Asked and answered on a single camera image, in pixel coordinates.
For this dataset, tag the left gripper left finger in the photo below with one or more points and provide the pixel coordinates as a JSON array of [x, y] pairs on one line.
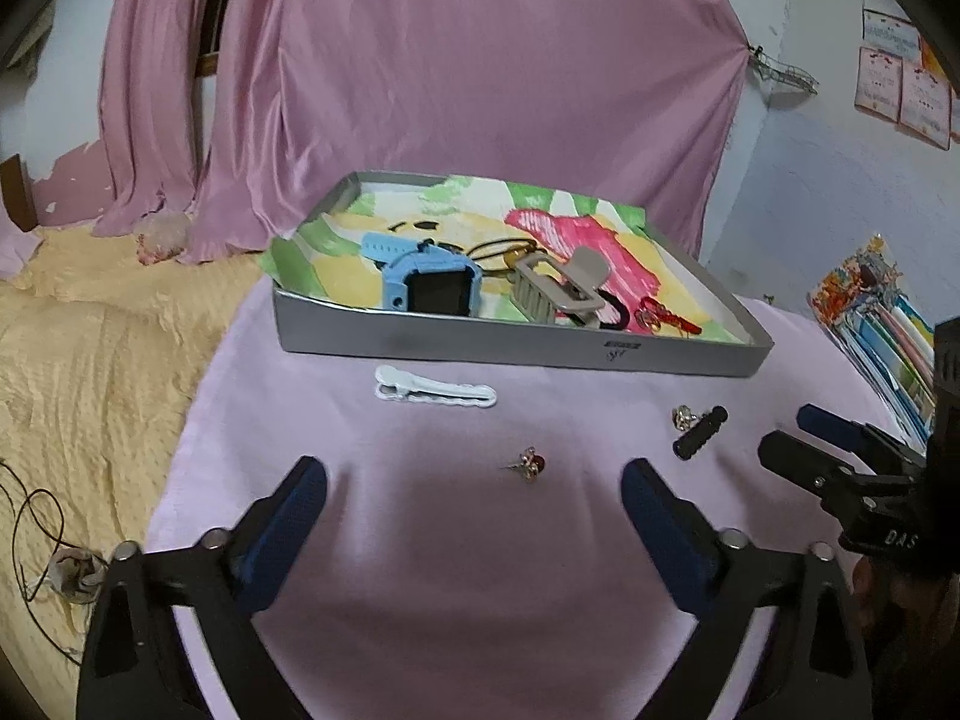
[[135, 664]]

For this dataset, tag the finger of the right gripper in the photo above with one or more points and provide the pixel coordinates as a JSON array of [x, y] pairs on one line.
[[841, 489], [876, 448]]

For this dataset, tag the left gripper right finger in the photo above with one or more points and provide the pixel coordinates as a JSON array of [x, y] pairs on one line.
[[812, 664]]

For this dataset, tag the black cylindrical cap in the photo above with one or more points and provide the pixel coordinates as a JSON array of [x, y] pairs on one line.
[[688, 444]]

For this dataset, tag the gold flower earring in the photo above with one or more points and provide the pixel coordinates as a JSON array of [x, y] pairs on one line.
[[683, 418]]

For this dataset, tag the gold red stone earring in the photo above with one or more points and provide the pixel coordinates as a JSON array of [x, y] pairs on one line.
[[529, 465]]

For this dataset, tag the white hair clip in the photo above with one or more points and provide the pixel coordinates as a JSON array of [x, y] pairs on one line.
[[394, 384]]

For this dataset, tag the crumpled white paper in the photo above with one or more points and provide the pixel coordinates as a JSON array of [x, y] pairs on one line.
[[76, 575]]

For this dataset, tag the yellow bed blanket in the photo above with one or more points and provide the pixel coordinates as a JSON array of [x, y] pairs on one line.
[[101, 357]]

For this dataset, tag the grey shallow tray box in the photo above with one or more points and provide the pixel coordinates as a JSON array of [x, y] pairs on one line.
[[309, 325]]

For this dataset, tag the pink table cloth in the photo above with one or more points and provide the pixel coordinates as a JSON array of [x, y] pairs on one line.
[[437, 584]]

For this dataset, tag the colourful printed tray liner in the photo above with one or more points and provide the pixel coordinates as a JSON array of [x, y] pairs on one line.
[[495, 223]]

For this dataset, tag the pink bed sheet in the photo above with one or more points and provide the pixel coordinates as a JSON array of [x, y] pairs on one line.
[[16, 246]]

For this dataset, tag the pink satin curtain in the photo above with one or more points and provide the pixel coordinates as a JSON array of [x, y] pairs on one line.
[[626, 100]]

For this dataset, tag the blue smart watch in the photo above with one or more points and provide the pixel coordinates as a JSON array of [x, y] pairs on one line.
[[421, 277]]

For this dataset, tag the brown wooden headboard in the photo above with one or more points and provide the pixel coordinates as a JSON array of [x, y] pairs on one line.
[[16, 195]]

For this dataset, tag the wall posters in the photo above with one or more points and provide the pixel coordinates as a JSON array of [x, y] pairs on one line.
[[900, 80]]

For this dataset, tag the wire wall hook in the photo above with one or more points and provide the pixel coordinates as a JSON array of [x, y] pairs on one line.
[[774, 71]]

